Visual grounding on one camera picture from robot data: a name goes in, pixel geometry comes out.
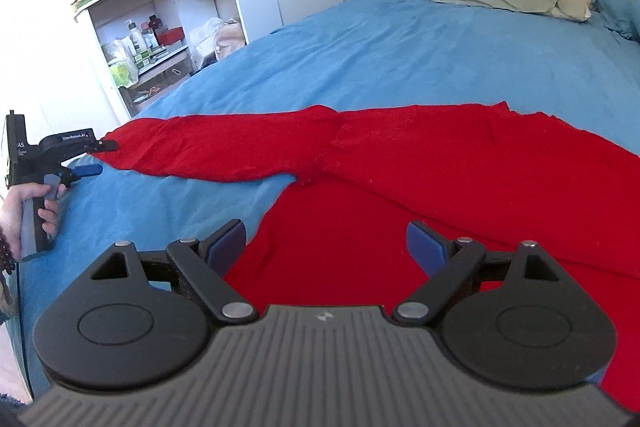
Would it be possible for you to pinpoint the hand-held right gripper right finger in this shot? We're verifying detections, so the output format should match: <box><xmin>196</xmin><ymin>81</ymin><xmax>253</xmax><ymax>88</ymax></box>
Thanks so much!
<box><xmin>392</xmin><ymin>221</ymin><xmax>572</xmax><ymax>326</ymax></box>

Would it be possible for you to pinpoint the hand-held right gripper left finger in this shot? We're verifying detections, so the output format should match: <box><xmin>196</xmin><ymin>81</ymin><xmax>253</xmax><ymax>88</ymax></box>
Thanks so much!
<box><xmin>90</xmin><ymin>219</ymin><xmax>259</xmax><ymax>324</ymax></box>

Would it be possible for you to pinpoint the red garment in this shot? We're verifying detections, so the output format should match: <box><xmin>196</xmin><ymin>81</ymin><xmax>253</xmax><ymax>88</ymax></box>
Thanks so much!
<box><xmin>102</xmin><ymin>102</ymin><xmax>640</xmax><ymax>414</ymax></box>

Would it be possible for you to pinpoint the person's left hand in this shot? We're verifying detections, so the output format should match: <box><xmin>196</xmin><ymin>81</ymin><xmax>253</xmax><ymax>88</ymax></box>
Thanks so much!
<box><xmin>0</xmin><ymin>184</ymin><xmax>67</xmax><ymax>262</ymax></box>

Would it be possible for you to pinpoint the green plastic bag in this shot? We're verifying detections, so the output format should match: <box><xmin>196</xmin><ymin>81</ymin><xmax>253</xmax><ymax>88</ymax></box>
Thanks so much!
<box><xmin>107</xmin><ymin>56</ymin><xmax>140</xmax><ymax>88</ymax></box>

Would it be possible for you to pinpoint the white lotion bottle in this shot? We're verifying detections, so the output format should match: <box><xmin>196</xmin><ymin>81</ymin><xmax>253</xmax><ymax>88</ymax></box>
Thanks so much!
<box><xmin>124</xmin><ymin>19</ymin><xmax>147</xmax><ymax>56</ymax></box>

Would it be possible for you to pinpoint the red box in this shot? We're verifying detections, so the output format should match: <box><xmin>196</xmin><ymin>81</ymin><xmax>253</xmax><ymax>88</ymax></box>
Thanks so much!
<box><xmin>155</xmin><ymin>26</ymin><xmax>186</xmax><ymax>48</ymax></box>

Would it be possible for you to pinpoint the clear plastic bag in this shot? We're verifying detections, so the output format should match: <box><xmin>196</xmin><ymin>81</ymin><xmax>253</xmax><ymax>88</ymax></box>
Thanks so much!
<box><xmin>187</xmin><ymin>17</ymin><xmax>247</xmax><ymax>74</ymax></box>

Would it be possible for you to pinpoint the blue bed sheet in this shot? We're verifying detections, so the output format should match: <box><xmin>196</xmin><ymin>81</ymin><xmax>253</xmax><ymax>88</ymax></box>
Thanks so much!
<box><xmin>5</xmin><ymin>0</ymin><xmax>640</xmax><ymax>400</ymax></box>

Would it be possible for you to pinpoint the blue pillow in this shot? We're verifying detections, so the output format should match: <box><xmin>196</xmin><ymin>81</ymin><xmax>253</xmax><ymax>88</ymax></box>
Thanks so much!
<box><xmin>593</xmin><ymin>0</ymin><xmax>640</xmax><ymax>44</ymax></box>

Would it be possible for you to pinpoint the dark beaded bracelet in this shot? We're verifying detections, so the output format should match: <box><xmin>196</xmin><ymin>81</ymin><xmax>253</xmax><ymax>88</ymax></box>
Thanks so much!
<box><xmin>0</xmin><ymin>225</ymin><xmax>15</xmax><ymax>279</ymax></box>

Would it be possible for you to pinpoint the black cable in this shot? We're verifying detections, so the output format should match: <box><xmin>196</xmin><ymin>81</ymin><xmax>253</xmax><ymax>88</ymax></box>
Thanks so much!
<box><xmin>14</xmin><ymin>260</ymin><xmax>38</xmax><ymax>400</ymax></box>

